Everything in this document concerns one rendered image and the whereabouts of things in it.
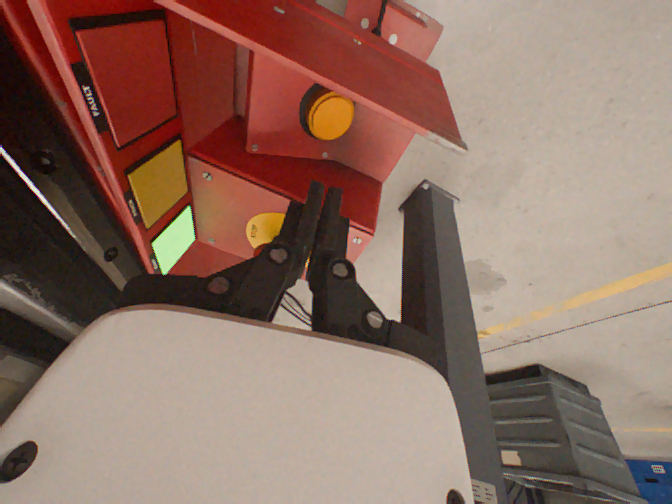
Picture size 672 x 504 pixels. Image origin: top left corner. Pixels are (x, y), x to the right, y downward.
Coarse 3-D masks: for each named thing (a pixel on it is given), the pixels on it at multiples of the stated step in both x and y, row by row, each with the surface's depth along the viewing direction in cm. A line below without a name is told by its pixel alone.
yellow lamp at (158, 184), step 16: (176, 144) 16; (160, 160) 15; (176, 160) 16; (128, 176) 13; (144, 176) 14; (160, 176) 15; (176, 176) 17; (144, 192) 15; (160, 192) 16; (176, 192) 18; (144, 208) 15; (160, 208) 17
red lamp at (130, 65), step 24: (144, 24) 10; (96, 48) 9; (120, 48) 10; (144, 48) 11; (96, 72) 9; (120, 72) 10; (144, 72) 11; (168, 72) 13; (120, 96) 11; (144, 96) 12; (168, 96) 13; (120, 120) 11; (144, 120) 12; (120, 144) 12
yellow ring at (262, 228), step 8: (256, 216) 21; (264, 216) 21; (272, 216) 20; (280, 216) 20; (248, 224) 22; (256, 224) 22; (264, 224) 21; (272, 224) 21; (280, 224) 21; (248, 232) 23; (256, 232) 22; (264, 232) 22; (272, 232) 22; (256, 240) 23; (264, 240) 23
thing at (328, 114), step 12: (312, 96) 18; (324, 96) 17; (336, 96) 18; (312, 108) 18; (324, 108) 18; (336, 108) 18; (348, 108) 19; (312, 120) 18; (324, 120) 19; (336, 120) 19; (348, 120) 19; (312, 132) 19; (324, 132) 20; (336, 132) 20
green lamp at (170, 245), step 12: (180, 216) 20; (168, 228) 19; (180, 228) 20; (192, 228) 22; (156, 240) 18; (168, 240) 19; (180, 240) 21; (192, 240) 23; (156, 252) 18; (168, 252) 20; (180, 252) 22; (168, 264) 21
